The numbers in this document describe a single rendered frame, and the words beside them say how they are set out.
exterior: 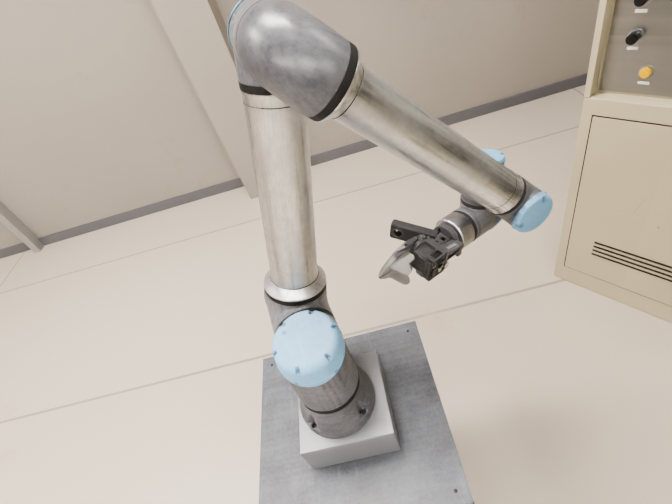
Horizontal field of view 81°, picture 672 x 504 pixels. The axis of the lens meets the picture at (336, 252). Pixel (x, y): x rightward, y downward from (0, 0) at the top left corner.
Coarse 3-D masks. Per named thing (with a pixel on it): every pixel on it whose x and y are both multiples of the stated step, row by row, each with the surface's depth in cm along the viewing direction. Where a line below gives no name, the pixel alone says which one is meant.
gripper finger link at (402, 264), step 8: (392, 256) 89; (400, 256) 89; (408, 256) 90; (384, 264) 89; (392, 264) 88; (400, 264) 88; (408, 264) 88; (384, 272) 89; (400, 272) 87; (408, 272) 87
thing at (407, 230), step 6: (396, 222) 97; (402, 222) 97; (390, 228) 98; (396, 228) 97; (402, 228) 96; (408, 228) 96; (414, 228) 96; (420, 228) 96; (426, 228) 96; (390, 234) 100; (396, 234) 98; (402, 234) 98; (408, 234) 97; (414, 234) 96; (426, 234) 95; (432, 234) 94; (402, 240) 99
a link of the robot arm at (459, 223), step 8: (448, 216) 96; (456, 216) 95; (464, 216) 95; (440, 224) 97; (448, 224) 95; (456, 224) 93; (464, 224) 94; (456, 232) 94; (464, 232) 93; (472, 232) 94; (464, 240) 93; (472, 240) 96
